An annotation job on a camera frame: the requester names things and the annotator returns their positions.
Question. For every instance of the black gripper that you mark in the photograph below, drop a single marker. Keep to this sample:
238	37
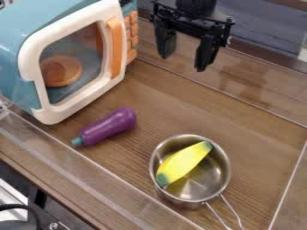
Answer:
194	17

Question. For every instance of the purple toy eggplant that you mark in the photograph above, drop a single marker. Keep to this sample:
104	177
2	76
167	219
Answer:
119	121

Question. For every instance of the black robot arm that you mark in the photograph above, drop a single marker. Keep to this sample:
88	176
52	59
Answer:
195	18

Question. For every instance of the blue toy microwave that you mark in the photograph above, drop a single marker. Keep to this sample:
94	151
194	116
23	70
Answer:
64	51

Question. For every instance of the yellow toy banana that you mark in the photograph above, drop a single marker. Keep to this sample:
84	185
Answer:
182	162

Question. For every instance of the clear acrylic barrier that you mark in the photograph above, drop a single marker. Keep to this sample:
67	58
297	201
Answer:
104	200

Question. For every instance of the silver pot with wire handle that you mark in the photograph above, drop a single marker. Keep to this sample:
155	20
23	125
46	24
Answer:
200	185

